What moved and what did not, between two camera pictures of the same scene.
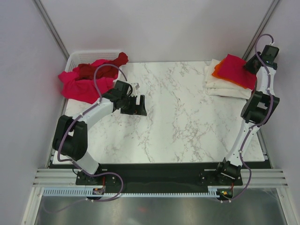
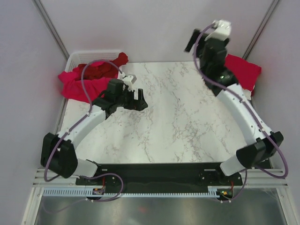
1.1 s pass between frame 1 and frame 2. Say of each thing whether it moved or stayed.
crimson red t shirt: stayed
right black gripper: moved
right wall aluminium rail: stayed
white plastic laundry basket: stayed
